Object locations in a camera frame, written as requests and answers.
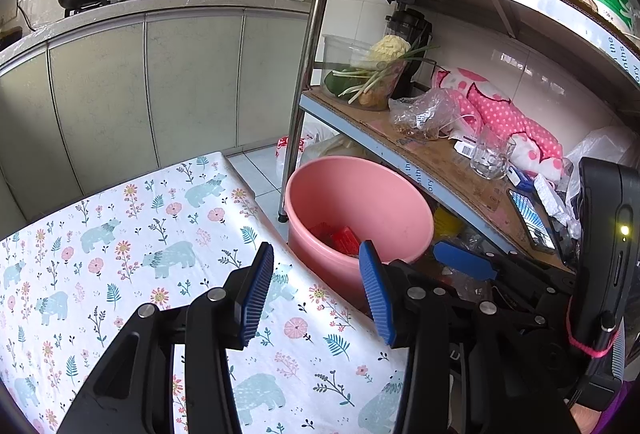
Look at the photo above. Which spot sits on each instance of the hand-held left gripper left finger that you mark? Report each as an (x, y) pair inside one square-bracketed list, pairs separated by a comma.
[(257, 294)]

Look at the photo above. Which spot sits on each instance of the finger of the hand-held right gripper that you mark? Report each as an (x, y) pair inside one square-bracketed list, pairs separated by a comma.
[(465, 259), (547, 329)]

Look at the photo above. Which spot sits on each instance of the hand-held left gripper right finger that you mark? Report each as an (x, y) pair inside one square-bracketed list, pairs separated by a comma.
[(375, 299)]

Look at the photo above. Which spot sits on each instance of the red and white box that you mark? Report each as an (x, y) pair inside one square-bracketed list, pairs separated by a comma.
[(345, 239)]

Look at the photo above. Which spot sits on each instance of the pink plastic basin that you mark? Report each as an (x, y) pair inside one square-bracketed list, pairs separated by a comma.
[(350, 194)]

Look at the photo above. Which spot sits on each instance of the person's right forearm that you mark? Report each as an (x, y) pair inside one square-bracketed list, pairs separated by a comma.
[(587, 421)]

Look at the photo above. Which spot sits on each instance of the yellow plastic container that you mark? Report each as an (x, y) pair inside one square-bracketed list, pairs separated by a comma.
[(445, 224)]

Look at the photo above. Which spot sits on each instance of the silver foil packet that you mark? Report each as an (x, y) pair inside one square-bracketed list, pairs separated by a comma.
[(555, 204)]

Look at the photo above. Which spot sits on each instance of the smartphone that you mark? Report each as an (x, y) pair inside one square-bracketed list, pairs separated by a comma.
[(532, 219)]

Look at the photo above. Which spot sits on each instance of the large white plastic bag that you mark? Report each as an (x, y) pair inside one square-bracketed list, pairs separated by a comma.
[(610, 144)]

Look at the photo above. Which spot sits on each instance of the glass mug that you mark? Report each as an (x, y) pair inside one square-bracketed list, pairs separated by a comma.
[(492, 154)]

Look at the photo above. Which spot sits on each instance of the small white box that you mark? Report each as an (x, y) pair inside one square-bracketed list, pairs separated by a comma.
[(465, 147)]

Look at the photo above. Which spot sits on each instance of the red and white plastic bag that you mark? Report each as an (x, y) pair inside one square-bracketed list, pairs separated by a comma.
[(287, 149)]

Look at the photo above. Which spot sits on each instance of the pink polka dot cloth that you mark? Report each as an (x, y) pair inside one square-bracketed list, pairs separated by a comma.
[(500, 114)]

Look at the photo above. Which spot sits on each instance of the clear plastic bag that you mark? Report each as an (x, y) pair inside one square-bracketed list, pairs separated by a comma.
[(425, 114)]

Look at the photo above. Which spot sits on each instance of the white plastic sack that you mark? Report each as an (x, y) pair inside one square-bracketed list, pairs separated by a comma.
[(330, 144)]

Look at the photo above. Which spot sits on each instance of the green onions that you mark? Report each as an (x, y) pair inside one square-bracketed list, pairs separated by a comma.
[(370, 82)]

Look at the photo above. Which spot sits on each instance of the cauliflower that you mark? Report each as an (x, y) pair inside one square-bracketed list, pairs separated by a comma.
[(387, 49)]

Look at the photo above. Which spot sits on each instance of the grey kitchen cabinet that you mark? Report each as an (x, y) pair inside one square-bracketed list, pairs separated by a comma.
[(190, 79)]

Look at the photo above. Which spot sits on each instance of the black blender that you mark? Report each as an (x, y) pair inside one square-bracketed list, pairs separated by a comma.
[(410, 22)]

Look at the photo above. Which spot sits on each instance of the clear plastic container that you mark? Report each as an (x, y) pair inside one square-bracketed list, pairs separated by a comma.
[(335, 49)]

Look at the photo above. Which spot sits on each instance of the metal storage rack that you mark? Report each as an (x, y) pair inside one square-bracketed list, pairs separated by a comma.
[(312, 39)]

